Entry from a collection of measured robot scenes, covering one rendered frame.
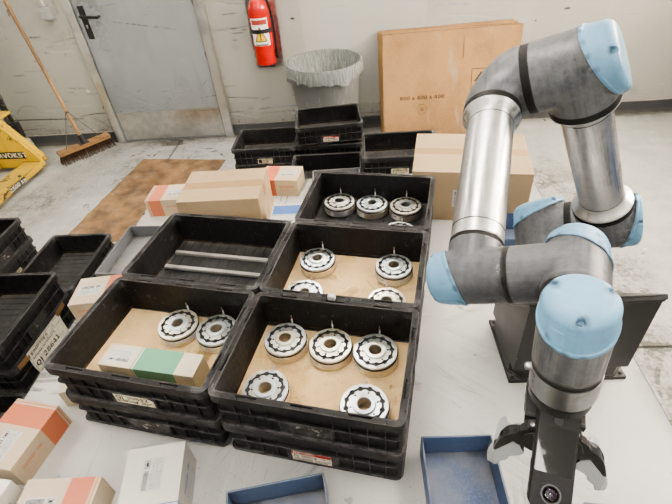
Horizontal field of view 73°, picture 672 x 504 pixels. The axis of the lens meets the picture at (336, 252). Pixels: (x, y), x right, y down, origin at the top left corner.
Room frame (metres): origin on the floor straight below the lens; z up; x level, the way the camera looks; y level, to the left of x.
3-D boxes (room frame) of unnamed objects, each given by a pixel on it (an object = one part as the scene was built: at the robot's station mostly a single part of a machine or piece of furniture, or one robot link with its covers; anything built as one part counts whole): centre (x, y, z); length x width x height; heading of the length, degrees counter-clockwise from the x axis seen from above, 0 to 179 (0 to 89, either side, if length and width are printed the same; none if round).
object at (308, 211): (1.20, -0.12, 0.87); 0.40 x 0.30 x 0.11; 73
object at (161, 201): (1.63, 0.65, 0.74); 0.16 x 0.12 x 0.07; 85
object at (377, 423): (0.63, 0.06, 0.92); 0.40 x 0.30 x 0.02; 73
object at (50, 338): (1.20, 1.12, 0.41); 0.31 x 0.02 x 0.16; 174
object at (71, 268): (1.63, 1.23, 0.31); 0.40 x 0.30 x 0.34; 174
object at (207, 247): (1.03, 0.35, 0.87); 0.40 x 0.30 x 0.11; 73
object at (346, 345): (0.69, 0.04, 0.86); 0.10 x 0.10 x 0.01
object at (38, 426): (0.60, 0.78, 0.74); 0.16 x 0.12 x 0.07; 164
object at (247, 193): (1.50, 0.39, 0.78); 0.30 x 0.22 x 0.16; 85
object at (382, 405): (0.53, -0.03, 0.86); 0.10 x 0.10 x 0.01
